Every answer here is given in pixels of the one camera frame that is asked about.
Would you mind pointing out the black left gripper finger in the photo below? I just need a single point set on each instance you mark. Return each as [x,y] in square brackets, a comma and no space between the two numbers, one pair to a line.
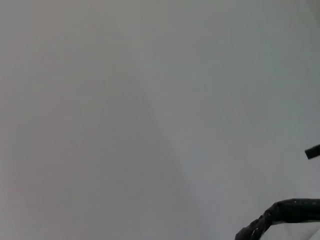
[313,151]

